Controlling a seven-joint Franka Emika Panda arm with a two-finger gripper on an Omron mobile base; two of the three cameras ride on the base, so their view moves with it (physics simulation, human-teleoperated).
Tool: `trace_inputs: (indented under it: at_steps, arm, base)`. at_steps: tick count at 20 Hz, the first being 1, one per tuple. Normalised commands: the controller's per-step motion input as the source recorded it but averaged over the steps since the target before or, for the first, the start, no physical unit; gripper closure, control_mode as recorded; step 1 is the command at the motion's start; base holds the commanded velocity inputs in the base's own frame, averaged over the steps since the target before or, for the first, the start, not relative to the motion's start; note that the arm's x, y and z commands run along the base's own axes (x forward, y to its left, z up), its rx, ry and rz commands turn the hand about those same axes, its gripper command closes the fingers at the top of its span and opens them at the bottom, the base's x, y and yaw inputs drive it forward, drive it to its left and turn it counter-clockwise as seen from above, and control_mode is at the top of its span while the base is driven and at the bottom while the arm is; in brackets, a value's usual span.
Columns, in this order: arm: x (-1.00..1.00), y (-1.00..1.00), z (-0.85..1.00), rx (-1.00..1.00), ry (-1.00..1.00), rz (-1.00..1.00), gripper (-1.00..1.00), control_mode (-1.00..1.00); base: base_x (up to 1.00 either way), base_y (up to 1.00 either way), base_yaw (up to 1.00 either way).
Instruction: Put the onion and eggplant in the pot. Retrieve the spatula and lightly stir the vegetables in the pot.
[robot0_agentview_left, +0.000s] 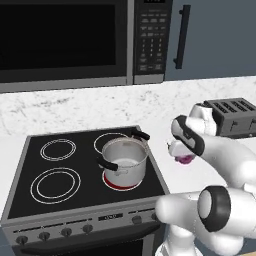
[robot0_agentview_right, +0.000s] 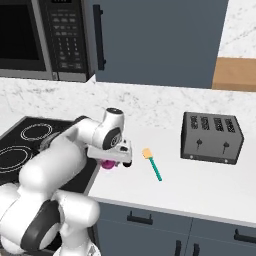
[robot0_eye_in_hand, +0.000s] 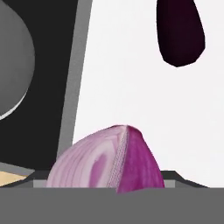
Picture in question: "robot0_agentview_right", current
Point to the black glass hob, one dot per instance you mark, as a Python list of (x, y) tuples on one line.
[(30, 143)]

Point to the blue-grey drawer front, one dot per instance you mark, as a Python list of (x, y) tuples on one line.
[(223, 231), (143, 218)]

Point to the wooden shelf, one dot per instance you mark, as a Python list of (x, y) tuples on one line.
[(234, 74)]

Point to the black and steel microwave oven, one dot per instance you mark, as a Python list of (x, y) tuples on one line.
[(43, 38)]

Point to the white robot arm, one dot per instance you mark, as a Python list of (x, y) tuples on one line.
[(53, 173)]

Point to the dark grey four-slot toaster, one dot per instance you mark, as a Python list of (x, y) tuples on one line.
[(211, 137)]

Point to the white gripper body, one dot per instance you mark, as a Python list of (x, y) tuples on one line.
[(110, 154)]

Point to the blue-grey wall cupboard door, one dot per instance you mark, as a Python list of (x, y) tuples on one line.
[(156, 41)]

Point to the blue-grey base cupboard door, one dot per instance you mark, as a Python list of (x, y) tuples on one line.
[(140, 239), (221, 246)]

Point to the purple onion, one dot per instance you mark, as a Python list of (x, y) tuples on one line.
[(108, 164)]

